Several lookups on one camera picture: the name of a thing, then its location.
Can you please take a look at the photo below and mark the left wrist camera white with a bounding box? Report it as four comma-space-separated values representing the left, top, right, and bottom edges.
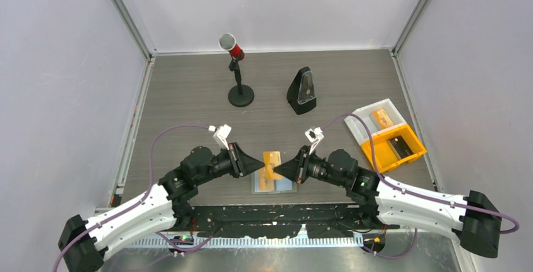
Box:
208, 124, 232, 150

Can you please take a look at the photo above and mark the yellow plastic bin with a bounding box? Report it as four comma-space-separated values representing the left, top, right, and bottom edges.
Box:
361, 124, 427, 173

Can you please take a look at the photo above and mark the white plastic bin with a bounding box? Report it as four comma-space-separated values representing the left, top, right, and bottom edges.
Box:
344, 98, 407, 145

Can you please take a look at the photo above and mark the black metronome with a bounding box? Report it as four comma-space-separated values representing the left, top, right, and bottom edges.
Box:
286, 67, 317, 115

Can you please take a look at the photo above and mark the orange card in white bin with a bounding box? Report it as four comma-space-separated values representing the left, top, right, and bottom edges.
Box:
370, 109, 395, 130

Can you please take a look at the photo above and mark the black card in yellow bin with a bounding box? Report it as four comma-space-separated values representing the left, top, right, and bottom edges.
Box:
388, 136, 414, 160

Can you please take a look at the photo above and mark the red microphone on stand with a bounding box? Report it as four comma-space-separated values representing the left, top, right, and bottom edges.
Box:
219, 33, 255, 107

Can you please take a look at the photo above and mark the orange credit card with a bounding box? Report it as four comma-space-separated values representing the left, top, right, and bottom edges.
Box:
263, 151, 283, 180

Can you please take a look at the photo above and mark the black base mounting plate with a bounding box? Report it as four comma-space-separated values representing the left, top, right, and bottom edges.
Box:
171, 204, 398, 251

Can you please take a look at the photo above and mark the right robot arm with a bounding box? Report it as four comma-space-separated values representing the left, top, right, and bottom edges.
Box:
273, 146, 502, 258

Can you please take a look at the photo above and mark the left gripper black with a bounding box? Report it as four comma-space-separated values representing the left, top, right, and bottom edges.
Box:
195, 142, 264, 186

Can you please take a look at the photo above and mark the aluminium rail frame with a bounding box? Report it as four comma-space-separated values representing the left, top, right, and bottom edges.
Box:
87, 203, 467, 250

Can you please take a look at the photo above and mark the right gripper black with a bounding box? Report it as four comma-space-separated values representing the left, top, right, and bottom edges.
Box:
275, 145, 348, 187

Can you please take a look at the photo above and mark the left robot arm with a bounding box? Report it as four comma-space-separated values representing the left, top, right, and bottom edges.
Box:
58, 143, 265, 271

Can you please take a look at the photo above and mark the gold credit card left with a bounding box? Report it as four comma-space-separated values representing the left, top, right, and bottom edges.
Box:
254, 168, 275, 193

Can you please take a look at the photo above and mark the grey card holder wallet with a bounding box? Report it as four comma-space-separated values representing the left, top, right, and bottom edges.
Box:
251, 172, 297, 195

